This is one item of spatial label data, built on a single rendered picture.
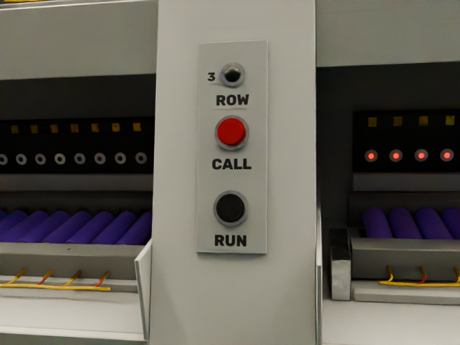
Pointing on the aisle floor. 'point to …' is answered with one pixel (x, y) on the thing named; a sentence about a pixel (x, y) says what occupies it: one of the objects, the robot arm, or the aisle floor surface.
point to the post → (185, 231)
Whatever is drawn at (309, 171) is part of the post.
